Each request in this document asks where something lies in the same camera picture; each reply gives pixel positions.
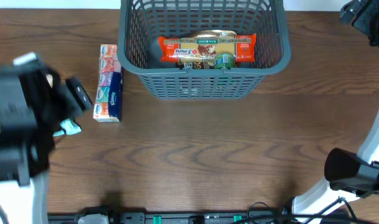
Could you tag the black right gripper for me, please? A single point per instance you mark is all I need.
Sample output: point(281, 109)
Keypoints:
point(374, 7)

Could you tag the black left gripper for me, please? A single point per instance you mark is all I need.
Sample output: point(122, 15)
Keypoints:
point(81, 95)

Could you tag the Kleenex pocket tissue multipack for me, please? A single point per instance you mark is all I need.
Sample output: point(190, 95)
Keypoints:
point(109, 94)

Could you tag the small teal packet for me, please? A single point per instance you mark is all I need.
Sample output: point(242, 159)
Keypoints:
point(67, 127)

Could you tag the Nescafe Gold coffee bag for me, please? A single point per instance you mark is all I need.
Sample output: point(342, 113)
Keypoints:
point(204, 33)

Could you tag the orange San Remo spaghetti pack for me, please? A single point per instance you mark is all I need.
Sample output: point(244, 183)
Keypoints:
point(204, 49)

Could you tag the green capped small bottle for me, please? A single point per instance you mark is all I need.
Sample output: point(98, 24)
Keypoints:
point(224, 61)

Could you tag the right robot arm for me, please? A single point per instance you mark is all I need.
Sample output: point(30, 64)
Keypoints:
point(348, 176)

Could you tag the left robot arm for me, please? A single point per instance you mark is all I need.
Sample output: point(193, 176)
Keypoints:
point(24, 174)

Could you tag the grey plastic lattice basket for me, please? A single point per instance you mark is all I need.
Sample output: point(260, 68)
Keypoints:
point(142, 22)

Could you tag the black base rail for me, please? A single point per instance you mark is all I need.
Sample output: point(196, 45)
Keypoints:
point(105, 215)

